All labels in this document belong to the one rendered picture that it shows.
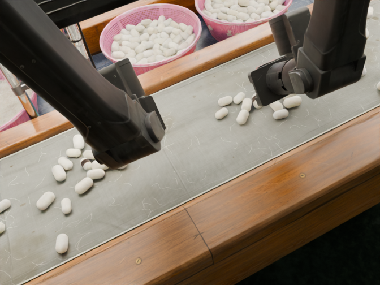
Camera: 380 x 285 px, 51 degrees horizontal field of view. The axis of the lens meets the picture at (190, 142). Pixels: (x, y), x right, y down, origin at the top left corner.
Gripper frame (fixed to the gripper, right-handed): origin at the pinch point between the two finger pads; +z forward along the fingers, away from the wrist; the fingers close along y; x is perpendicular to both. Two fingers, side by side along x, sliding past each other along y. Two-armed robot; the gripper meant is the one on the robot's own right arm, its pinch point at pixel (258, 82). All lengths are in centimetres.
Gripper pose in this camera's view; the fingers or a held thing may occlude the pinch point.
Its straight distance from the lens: 81.6
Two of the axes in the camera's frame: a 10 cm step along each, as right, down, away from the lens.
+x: 3.9, 9.1, 1.7
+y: -8.8, 4.2, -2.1
